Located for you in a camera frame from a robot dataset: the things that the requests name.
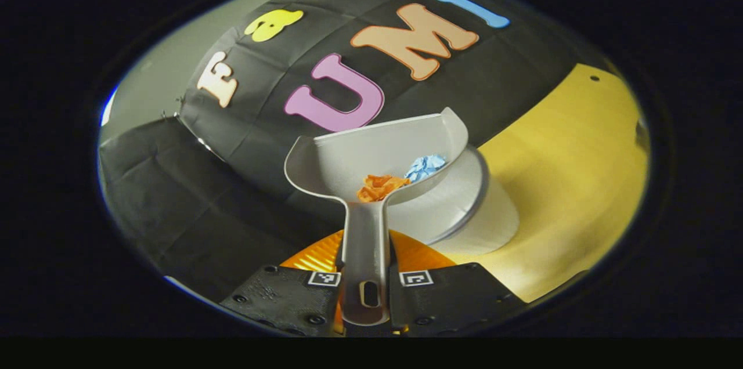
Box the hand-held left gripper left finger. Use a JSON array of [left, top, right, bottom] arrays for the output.
[[219, 229, 344, 336]]

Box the white ribbed garbage bin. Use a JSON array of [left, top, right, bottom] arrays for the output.
[[383, 144, 520, 255]]

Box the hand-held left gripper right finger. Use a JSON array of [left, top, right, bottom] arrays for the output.
[[388, 230, 529, 338]]

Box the grey plastic dustpan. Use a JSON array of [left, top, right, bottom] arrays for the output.
[[284, 107, 470, 327]]

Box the blue paper scrap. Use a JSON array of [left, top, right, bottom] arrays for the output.
[[404, 154, 448, 184]]

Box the orange paper scrap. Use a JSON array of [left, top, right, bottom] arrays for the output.
[[356, 175, 411, 203]]

